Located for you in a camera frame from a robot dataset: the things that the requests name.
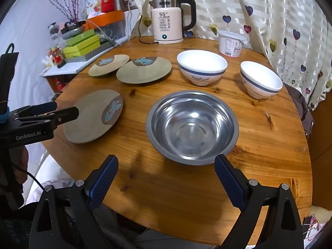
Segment clear storage box orange lid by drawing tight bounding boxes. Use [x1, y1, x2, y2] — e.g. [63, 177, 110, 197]
[84, 10, 128, 44]

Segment white bowl blue band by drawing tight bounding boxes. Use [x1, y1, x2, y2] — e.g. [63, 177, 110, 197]
[240, 61, 283, 99]
[177, 50, 228, 87]

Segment person's left hand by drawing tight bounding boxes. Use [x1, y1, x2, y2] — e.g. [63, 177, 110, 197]
[12, 146, 28, 186]

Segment large green box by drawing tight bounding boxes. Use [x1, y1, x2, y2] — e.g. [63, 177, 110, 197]
[62, 34, 101, 58]

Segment white plastic tub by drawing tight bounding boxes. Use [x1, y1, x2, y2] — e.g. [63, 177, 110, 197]
[218, 30, 247, 57]

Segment wooden cabinet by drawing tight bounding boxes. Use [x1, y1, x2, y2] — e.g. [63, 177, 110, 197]
[309, 104, 332, 205]

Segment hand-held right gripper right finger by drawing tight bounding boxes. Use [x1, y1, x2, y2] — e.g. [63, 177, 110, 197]
[214, 154, 304, 249]

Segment white power cable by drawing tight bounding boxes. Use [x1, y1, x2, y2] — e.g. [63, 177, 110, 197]
[87, 18, 116, 46]

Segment metal wire clip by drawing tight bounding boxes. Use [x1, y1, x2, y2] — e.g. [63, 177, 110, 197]
[302, 215, 322, 237]

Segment heart print curtain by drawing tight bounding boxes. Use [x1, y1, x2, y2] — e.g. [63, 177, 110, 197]
[128, 0, 332, 111]

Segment white bedding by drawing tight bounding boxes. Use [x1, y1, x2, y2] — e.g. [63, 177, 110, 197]
[26, 150, 78, 203]

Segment black data cable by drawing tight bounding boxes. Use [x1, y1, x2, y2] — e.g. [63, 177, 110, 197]
[12, 165, 48, 190]

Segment cream electric kettle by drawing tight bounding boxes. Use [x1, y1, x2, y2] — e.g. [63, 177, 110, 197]
[149, 0, 196, 44]

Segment black kettle power cable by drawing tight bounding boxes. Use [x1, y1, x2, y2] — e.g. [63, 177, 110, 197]
[137, 16, 156, 45]

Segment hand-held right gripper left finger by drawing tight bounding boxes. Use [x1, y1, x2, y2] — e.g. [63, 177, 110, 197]
[30, 154, 119, 249]

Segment stainless steel bowl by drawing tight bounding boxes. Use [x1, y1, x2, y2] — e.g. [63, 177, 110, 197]
[146, 90, 239, 166]

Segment flat green box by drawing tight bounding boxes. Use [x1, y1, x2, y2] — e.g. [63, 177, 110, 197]
[65, 28, 95, 46]

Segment beige plate blue motif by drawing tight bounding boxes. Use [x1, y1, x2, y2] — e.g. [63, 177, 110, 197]
[88, 54, 130, 77]
[63, 89, 124, 144]
[116, 56, 172, 84]

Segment person's grey pants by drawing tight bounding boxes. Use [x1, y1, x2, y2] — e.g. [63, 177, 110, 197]
[88, 202, 247, 249]

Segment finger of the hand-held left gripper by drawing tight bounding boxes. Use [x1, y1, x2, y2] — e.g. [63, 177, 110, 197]
[14, 101, 58, 118]
[12, 106, 80, 133]

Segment small red figurine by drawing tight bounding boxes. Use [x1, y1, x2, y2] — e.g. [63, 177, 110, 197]
[49, 46, 65, 69]

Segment grey zigzag striped box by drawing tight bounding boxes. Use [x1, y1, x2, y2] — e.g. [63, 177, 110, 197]
[63, 38, 121, 63]

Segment grey handheld device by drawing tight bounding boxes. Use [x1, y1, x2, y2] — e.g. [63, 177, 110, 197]
[61, 21, 86, 40]

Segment dark dotted cloth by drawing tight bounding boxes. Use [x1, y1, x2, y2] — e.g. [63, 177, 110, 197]
[283, 82, 314, 135]

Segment purple flower branches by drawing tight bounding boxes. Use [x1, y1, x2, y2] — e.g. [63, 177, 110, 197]
[39, 0, 81, 22]

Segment fluffy beige cloth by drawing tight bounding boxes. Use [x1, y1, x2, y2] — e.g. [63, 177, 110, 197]
[310, 205, 330, 223]

